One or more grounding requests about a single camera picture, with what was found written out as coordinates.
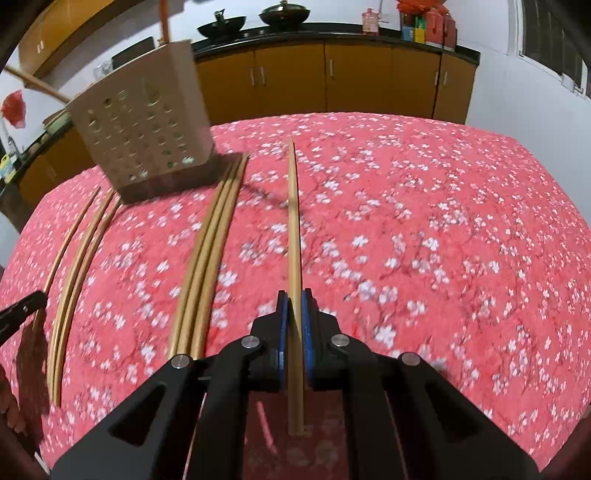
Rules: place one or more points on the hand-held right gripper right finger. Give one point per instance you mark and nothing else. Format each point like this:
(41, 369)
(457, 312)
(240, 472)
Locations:
(308, 337)

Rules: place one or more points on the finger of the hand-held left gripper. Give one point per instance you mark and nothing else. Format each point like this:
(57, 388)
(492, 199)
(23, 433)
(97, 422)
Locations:
(25, 311)

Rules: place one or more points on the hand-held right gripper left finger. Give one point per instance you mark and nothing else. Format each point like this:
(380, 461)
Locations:
(283, 332)

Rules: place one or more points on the beige perforated utensil holder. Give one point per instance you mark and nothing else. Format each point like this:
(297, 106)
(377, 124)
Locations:
(138, 120)

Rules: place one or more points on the person's left hand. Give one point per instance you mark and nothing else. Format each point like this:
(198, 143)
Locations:
(9, 401)

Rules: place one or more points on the red floral tablecloth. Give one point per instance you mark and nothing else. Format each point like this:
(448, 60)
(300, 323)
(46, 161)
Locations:
(415, 230)

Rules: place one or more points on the short wooden base cabinet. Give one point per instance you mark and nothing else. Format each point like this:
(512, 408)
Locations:
(51, 161)

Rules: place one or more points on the pale basin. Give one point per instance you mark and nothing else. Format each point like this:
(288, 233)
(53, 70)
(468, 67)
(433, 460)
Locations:
(57, 121)

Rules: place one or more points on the red plastic bag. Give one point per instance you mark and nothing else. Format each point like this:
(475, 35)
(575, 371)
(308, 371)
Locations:
(14, 108)

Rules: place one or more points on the long wooden base cabinet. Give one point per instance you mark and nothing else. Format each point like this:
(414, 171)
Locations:
(360, 78)

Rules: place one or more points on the chopsticks standing in holder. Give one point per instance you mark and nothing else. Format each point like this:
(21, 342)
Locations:
(69, 27)

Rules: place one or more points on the black countertop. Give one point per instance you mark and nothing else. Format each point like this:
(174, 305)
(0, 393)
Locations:
(369, 38)

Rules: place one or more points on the black wok with lid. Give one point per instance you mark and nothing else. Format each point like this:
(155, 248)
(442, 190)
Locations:
(284, 16)

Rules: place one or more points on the pink jar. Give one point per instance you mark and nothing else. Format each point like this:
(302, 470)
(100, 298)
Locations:
(371, 22)

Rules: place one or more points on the green and yellow box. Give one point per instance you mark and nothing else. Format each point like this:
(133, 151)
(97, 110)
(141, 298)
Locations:
(414, 30)

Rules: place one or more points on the red boxes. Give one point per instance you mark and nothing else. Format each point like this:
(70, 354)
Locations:
(441, 30)

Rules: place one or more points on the red bag on boxes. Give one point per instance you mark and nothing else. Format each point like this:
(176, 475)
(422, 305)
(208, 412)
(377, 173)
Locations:
(422, 5)

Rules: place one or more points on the window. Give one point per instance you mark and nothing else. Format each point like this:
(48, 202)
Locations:
(554, 41)

